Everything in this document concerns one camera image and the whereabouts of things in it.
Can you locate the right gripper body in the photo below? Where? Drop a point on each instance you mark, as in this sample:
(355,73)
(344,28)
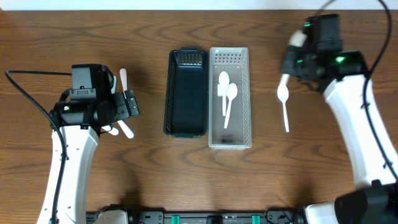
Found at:
(300,63)

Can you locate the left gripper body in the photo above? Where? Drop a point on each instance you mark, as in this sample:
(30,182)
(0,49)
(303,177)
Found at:
(126,104)

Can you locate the mint green plastic fork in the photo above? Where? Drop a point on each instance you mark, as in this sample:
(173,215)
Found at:
(113,90)

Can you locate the white fork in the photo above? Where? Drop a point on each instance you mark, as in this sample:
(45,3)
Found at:
(126,129)
(110,129)

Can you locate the white spoon group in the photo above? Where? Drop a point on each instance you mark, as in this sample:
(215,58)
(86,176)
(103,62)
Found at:
(284,79)
(283,96)
(231,93)

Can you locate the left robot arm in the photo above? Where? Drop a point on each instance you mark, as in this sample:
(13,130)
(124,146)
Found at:
(65,198)

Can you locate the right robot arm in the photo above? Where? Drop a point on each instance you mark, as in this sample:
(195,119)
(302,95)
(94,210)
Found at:
(345,84)

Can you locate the dark green plastic basket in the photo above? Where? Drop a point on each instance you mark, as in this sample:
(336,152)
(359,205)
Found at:
(186,103)

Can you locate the clear plastic basket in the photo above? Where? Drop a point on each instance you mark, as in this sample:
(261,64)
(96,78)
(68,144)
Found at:
(235,61)

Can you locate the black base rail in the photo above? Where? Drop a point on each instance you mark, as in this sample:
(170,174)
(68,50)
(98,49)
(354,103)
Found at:
(270,216)

